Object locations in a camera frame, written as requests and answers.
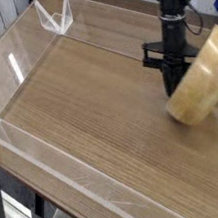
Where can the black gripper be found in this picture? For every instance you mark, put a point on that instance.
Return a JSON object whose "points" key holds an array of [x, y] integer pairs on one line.
{"points": [[174, 47]]}

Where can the black table leg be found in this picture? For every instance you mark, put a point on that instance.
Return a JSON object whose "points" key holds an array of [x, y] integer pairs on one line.
{"points": [[39, 206]]}

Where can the clear acrylic corner bracket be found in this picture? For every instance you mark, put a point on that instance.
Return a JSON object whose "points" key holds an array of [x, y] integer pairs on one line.
{"points": [[58, 23]]}

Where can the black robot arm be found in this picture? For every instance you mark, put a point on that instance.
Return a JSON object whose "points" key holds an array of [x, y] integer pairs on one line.
{"points": [[175, 7]]}

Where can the brown wooden bowl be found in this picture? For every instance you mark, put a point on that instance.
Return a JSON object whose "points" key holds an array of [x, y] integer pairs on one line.
{"points": [[197, 93]]}

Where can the clear acrylic front wall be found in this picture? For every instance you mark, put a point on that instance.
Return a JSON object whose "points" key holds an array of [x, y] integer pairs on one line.
{"points": [[89, 160]]}

